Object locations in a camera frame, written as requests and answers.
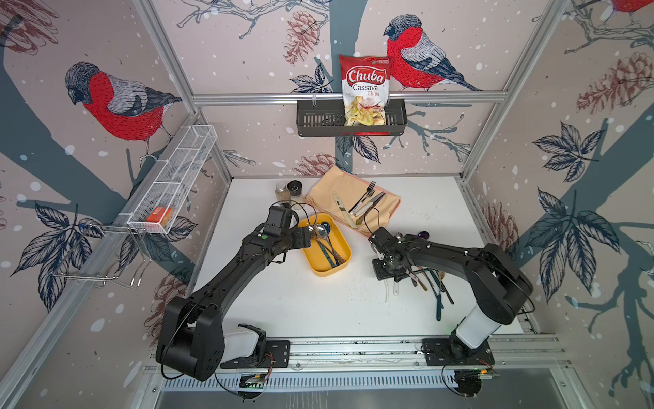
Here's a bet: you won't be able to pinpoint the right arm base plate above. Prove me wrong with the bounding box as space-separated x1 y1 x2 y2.
421 336 495 366

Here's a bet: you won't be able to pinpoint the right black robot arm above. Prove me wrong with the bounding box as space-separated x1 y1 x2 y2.
369 228 533 360

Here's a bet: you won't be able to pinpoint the orange box on shelf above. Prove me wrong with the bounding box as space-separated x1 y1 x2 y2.
146 206 173 225

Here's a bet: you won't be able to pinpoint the aluminium frame rail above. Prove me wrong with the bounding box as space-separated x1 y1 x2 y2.
142 333 568 374

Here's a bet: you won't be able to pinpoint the orange plastic spoon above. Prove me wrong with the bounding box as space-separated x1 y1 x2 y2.
409 272 427 291

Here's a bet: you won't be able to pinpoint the gold metal spoon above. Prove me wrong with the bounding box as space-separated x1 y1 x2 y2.
407 272 418 287

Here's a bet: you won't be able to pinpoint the black wall basket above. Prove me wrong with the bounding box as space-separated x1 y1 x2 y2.
296 100 408 137

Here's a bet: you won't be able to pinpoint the beige cloth napkin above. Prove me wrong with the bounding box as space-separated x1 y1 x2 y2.
306 166 401 237

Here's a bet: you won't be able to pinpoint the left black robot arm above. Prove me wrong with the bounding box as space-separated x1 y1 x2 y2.
156 204 311 381

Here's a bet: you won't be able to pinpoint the red cassava chips bag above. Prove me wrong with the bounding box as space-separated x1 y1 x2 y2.
339 56 391 126

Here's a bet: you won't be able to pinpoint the green handled steel spoon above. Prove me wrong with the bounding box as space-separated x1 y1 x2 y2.
308 226 336 268

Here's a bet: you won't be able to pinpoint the dark green handled spoon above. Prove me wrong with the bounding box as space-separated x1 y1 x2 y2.
434 288 443 321

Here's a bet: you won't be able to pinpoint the rainbow iridescent spoon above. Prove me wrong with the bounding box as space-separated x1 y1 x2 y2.
431 269 454 305

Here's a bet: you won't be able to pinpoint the wire hook rack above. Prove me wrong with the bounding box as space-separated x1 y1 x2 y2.
50 224 153 289

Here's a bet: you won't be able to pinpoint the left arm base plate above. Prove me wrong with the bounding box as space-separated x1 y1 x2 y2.
220 340 291 370

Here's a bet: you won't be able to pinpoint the glass spice jar brown contents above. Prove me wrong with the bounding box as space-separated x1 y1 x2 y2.
275 182 291 206

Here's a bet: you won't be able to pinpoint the cream handled knife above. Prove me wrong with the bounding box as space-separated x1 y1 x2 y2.
332 191 358 229

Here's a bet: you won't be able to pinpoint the glass spice jar black lid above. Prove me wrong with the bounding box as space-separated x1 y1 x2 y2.
286 180 304 203

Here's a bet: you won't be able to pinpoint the yellow plastic storage box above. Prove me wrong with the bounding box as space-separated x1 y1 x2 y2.
299 213 352 277

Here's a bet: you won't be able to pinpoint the white wire shelf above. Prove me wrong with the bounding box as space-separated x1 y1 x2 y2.
128 124 217 234

